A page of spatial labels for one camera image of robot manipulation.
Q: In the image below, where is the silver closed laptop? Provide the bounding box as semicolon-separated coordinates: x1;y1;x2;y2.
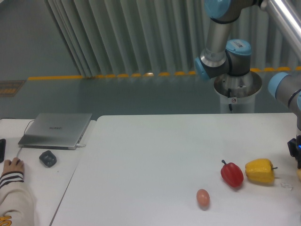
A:
18;113;92;150

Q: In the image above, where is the grey pleated curtain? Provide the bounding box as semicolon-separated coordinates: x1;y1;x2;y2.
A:
47;0;301;77

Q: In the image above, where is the triangular bread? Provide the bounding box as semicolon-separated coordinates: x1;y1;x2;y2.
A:
296;169;301;180

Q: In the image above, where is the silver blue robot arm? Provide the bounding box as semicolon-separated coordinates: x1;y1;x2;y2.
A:
195;0;301;168

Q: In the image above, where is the person's hand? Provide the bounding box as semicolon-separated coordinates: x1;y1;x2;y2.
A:
2;157;24;176

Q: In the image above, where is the brown egg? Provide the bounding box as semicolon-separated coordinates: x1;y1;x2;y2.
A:
196;189;210;207

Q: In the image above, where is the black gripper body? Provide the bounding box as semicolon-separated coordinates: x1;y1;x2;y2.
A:
287;135;301;169

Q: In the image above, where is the cream striped sleeve forearm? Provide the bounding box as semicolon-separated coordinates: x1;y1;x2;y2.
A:
0;171;34;226

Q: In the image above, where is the black plastic holder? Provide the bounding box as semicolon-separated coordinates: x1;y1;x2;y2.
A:
39;150;57;168

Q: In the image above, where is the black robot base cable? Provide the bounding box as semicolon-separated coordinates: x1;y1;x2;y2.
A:
227;88;233;113

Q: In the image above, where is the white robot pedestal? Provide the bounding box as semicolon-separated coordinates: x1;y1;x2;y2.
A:
214;71;262;113

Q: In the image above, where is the red bell pepper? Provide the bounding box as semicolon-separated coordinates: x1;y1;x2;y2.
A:
221;160;244;188

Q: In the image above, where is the yellow bell pepper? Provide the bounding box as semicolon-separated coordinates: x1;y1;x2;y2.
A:
245;158;277;185

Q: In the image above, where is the black keyboard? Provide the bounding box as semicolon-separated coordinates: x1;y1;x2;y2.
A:
0;139;6;163

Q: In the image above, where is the thin grey mouse cable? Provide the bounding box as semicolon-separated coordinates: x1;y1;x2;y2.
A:
16;119;36;159

